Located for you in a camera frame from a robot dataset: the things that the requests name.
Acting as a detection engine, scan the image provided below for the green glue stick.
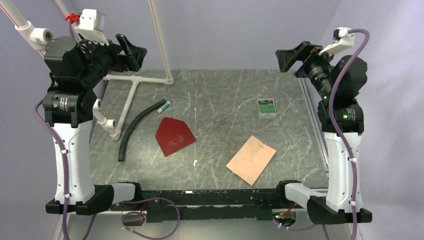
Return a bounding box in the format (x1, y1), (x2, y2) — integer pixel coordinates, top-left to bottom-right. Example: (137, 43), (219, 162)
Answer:
(157, 101), (171, 114)

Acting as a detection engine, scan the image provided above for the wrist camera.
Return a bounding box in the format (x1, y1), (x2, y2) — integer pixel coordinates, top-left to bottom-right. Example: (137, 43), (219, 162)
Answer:
(74, 9), (109, 46)
(318, 26), (355, 56)

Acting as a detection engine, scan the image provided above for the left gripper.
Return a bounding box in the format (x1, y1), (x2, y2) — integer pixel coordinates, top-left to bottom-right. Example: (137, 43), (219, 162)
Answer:
(78, 33), (147, 89)

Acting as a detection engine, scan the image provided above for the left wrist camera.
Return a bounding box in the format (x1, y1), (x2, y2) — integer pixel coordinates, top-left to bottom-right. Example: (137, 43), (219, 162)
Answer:
(74, 9), (109, 46)

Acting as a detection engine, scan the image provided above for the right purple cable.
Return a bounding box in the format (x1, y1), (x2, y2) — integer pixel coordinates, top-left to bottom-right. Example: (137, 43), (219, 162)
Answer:
(272, 28), (371, 240)

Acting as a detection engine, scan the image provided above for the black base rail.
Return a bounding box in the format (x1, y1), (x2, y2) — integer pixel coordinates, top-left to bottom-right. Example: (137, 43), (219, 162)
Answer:
(110, 188), (296, 223)

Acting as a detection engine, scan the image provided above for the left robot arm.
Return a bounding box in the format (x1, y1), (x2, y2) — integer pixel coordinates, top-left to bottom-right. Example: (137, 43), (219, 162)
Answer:
(41, 34), (147, 216)

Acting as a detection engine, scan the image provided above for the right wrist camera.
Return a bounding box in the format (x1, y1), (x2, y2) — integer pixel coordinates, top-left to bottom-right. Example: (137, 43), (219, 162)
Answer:
(318, 26), (355, 56)

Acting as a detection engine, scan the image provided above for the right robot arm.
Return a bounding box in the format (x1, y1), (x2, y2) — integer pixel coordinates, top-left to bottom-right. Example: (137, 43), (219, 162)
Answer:
(275, 41), (373, 225)

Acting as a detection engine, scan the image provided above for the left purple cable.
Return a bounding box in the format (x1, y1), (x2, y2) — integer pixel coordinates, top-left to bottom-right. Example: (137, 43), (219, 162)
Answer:
(33, 99), (181, 240)

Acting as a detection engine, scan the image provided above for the black corrugated hose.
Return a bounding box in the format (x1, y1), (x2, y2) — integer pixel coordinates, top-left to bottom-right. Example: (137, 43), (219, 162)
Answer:
(117, 98), (168, 163)

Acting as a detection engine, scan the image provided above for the white pvc pipe frame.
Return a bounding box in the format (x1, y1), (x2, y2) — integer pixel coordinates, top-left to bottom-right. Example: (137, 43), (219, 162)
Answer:
(0, 0), (174, 141)

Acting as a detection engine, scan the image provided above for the purple cable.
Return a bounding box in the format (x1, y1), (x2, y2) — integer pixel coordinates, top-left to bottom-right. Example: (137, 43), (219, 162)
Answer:
(33, 99), (181, 240)
(272, 28), (371, 240)

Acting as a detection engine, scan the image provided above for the tan letter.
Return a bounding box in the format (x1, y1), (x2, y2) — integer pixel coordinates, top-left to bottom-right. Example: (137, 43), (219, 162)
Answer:
(226, 135), (276, 186)

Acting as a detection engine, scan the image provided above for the red envelope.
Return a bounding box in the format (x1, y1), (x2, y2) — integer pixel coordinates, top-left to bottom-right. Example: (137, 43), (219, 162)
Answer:
(155, 117), (196, 157)

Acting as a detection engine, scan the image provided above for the green labelled plastic box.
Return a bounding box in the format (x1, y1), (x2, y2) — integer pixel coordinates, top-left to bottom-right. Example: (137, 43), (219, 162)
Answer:
(257, 98), (277, 119)

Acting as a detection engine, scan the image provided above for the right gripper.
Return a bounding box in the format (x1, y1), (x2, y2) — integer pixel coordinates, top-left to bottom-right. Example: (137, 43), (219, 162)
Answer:
(275, 40), (341, 100)

